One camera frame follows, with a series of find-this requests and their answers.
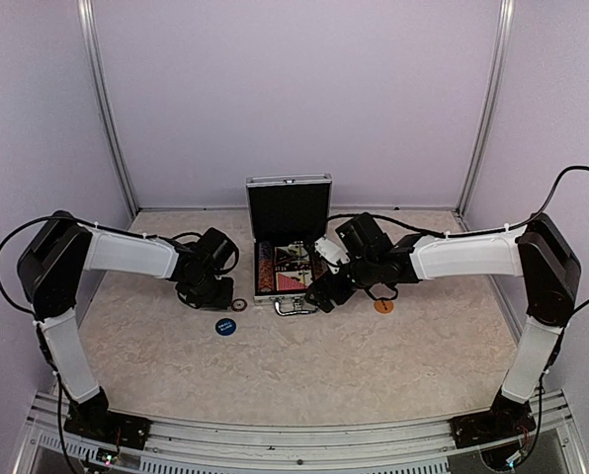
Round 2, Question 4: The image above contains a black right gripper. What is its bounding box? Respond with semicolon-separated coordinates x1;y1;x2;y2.
303;254;379;312

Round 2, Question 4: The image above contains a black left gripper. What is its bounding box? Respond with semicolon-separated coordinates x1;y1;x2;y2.
185;272;234;309

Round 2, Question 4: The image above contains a single orange poker chip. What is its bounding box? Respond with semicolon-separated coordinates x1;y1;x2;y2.
231;298;248;312

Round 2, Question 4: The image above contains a blue small blind button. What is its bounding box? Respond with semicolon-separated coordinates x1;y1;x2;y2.
214;318;237;337

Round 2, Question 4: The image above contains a blue playing card deck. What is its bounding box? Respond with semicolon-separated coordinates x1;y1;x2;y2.
274;241;310;271

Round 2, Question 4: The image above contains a black red triangle button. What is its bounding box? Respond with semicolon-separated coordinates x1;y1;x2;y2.
274;247;300;268

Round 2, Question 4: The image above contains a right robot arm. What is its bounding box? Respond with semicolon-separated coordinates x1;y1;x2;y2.
304;212;581;438

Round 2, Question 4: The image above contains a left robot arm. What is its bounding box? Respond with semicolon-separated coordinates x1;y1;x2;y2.
17;210;239;439

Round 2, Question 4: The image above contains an orange chip row in case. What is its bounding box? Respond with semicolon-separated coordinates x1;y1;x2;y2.
258;259;275;293

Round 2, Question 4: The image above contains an orange big blind button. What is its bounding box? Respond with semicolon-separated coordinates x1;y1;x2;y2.
374;298;394;314

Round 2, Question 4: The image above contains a purple chip row in case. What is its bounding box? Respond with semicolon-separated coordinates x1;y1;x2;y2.
258;241;274;262

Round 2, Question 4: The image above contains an aluminium poker case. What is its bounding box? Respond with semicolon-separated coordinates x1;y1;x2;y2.
246;173;332;317

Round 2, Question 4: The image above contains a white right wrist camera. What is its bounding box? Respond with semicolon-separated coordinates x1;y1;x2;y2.
313;236;350;276

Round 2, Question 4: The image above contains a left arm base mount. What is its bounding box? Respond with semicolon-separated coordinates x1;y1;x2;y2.
64;388;152;450

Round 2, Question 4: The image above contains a right aluminium corner post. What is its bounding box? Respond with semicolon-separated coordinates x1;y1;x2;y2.
456;0;516;218

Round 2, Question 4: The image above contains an aluminium corner post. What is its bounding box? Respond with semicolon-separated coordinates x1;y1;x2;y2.
456;0;516;218
77;0;140;218

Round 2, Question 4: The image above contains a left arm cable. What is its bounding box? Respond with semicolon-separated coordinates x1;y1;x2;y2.
0;216;241;317

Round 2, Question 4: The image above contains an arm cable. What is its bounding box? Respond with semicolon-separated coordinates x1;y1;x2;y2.
323;165;589;317
0;216;241;317

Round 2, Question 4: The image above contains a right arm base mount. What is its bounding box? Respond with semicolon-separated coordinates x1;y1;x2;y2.
450;390;537;449

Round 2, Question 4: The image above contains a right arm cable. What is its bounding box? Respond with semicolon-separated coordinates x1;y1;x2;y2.
323;165;589;317

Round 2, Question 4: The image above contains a left aluminium corner post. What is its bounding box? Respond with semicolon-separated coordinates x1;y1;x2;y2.
77;0;140;218

